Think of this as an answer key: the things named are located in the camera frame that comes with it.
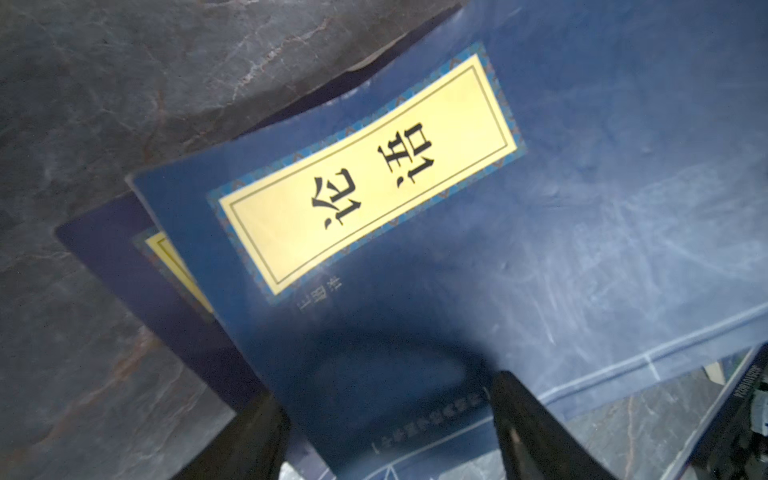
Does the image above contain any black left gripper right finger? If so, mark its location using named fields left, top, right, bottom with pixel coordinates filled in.
left=490, top=371, right=614, bottom=479

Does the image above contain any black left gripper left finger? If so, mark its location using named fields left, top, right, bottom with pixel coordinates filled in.
left=174, top=393, right=291, bottom=480

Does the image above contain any navy book large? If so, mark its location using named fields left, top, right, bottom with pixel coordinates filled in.
left=130, top=1, right=767, bottom=479

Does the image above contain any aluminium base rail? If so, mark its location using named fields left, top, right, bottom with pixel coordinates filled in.
left=662, top=345, right=767, bottom=479

